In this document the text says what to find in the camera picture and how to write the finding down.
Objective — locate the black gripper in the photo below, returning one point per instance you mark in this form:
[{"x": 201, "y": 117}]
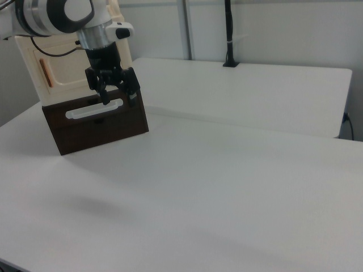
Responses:
[{"x": 103, "y": 61}]

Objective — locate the cream cabinet door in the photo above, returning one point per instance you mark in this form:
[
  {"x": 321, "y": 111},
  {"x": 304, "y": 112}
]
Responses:
[{"x": 65, "y": 69}]

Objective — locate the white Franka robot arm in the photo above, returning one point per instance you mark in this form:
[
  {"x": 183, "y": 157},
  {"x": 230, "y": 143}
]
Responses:
[{"x": 54, "y": 17}]

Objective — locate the cream plastic cabinet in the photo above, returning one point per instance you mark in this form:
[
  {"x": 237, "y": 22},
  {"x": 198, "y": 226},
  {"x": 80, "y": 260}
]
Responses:
[{"x": 119, "y": 54}]

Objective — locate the dark brown wooden drawer box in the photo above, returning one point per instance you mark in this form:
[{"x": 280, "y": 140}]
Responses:
[{"x": 99, "y": 133}]

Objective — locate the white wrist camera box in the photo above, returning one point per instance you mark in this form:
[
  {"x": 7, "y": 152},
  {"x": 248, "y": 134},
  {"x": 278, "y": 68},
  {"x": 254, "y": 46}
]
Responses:
[{"x": 120, "y": 30}]

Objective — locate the black camera pole with clamp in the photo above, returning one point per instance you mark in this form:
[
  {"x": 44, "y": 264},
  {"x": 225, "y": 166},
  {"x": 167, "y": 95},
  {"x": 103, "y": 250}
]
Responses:
[{"x": 230, "y": 34}]

